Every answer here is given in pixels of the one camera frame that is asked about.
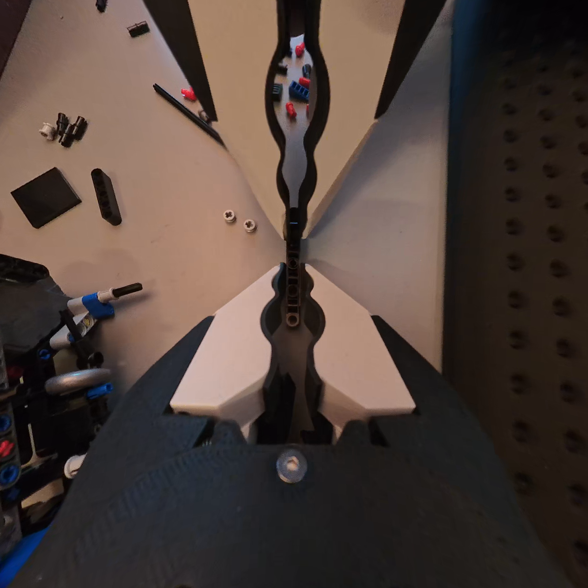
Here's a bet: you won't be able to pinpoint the bunch of small black pins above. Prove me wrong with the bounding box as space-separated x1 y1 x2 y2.
56 112 88 149

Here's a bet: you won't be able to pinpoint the black perforated panel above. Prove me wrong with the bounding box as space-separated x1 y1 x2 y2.
441 0 588 588

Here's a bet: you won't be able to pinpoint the long black brick beam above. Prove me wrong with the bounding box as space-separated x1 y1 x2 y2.
285 207 304 328

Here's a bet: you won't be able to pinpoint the grey desk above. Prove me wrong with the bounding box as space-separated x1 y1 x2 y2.
0 0 455 506

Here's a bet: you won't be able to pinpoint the scattered small brick parts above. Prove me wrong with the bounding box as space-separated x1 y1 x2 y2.
94 0 318 121

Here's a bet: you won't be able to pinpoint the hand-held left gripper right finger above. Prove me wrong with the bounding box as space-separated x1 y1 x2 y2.
302 266 417 443

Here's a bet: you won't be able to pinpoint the short black brick beam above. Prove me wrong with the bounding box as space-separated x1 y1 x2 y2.
90 168 123 227

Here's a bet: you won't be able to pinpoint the toy brick truck model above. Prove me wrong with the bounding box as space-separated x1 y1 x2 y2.
0 255 143 575

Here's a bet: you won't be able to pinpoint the black smooth square tile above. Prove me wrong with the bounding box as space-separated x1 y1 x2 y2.
10 167 82 229

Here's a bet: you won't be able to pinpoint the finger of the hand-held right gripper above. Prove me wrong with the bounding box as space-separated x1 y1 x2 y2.
187 0 292 243
298 0 406 240

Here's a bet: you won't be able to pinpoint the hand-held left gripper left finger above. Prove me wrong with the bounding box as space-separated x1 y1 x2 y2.
169 265 287 443

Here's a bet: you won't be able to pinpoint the long black axle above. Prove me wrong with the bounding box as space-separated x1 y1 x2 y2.
153 83 226 147

